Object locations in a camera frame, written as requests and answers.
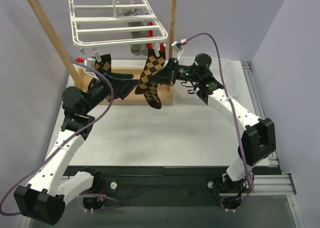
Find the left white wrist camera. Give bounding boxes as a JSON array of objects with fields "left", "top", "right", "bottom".
[{"left": 83, "top": 57, "right": 99, "bottom": 80}]

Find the white plastic basket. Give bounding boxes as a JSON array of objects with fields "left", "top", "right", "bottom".
[{"left": 176, "top": 57, "right": 240, "bottom": 97}]

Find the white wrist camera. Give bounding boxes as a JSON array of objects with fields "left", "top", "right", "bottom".
[
  {"left": 83, "top": 57, "right": 99, "bottom": 80},
  {"left": 171, "top": 39, "right": 187, "bottom": 60}
]

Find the grey striped sock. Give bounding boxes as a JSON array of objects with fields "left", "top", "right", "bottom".
[{"left": 123, "top": 9, "right": 139, "bottom": 17}]

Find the wooden hanger rack stand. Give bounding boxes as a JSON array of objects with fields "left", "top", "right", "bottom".
[{"left": 21, "top": 0, "right": 179, "bottom": 107}]

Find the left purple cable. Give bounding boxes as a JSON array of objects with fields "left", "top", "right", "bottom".
[{"left": 0, "top": 57, "right": 121, "bottom": 216}]

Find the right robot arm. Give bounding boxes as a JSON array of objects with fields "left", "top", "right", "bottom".
[{"left": 149, "top": 53, "right": 276, "bottom": 192}]

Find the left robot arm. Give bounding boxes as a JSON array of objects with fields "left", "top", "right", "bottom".
[{"left": 13, "top": 72, "right": 139, "bottom": 225}]

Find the white plastic clip hanger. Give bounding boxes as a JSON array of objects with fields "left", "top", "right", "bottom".
[{"left": 68, "top": 0, "right": 169, "bottom": 53}]

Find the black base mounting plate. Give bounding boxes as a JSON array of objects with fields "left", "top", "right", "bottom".
[{"left": 72, "top": 165, "right": 253, "bottom": 208}]

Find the red patterned sock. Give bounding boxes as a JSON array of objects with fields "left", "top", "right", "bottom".
[
  {"left": 160, "top": 43, "right": 166, "bottom": 52},
  {"left": 146, "top": 21, "right": 154, "bottom": 49}
]

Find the brown argyle sock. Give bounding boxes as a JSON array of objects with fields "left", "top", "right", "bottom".
[
  {"left": 134, "top": 48, "right": 167, "bottom": 110},
  {"left": 95, "top": 54, "right": 112, "bottom": 91}
]

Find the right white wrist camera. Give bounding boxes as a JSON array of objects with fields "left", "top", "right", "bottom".
[{"left": 171, "top": 39, "right": 187, "bottom": 60}]

